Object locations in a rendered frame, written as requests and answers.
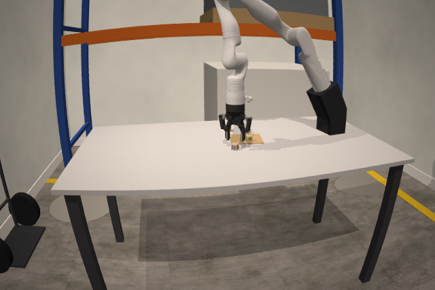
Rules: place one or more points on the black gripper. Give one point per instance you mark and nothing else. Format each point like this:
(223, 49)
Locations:
(235, 116)

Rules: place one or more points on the tan square mat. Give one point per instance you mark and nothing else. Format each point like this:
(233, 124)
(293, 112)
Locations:
(236, 138)

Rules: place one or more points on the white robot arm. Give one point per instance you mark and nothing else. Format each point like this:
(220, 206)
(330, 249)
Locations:
(238, 61)

